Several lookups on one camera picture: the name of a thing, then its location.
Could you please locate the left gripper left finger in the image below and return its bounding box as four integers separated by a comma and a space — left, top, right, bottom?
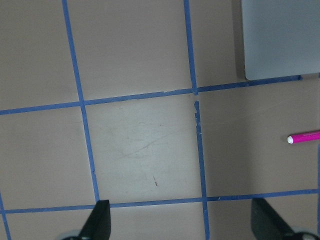
77, 200, 111, 240

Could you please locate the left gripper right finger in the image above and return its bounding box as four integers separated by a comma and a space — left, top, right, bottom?
250, 198, 295, 240

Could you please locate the pink marker pen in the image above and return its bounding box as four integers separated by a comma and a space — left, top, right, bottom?
287, 131, 320, 144

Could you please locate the grey closed laptop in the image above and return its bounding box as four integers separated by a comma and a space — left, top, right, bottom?
241, 0, 320, 80

